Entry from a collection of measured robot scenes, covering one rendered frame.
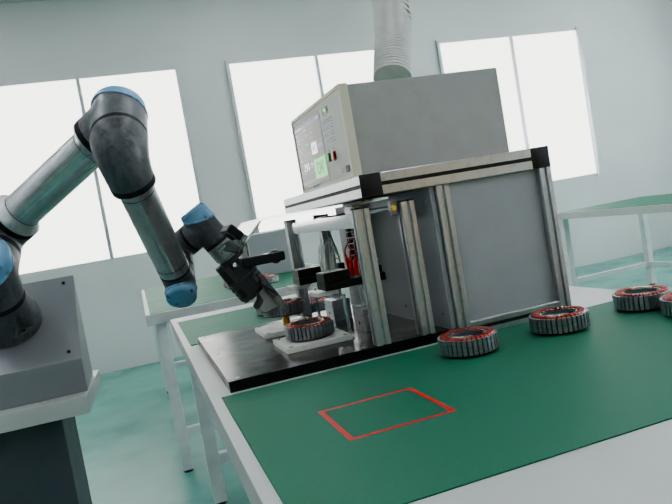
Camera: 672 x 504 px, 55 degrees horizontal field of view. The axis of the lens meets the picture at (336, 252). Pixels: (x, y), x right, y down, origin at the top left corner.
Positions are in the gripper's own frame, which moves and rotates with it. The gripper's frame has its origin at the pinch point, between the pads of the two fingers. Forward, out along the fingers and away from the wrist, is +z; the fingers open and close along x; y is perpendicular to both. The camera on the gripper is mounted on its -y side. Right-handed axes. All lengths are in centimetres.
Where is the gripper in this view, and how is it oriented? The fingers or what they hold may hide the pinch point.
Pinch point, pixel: (285, 309)
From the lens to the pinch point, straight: 172.6
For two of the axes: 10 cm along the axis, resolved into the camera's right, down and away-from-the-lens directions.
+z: 6.1, 7.7, 1.9
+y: -7.3, 6.4, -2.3
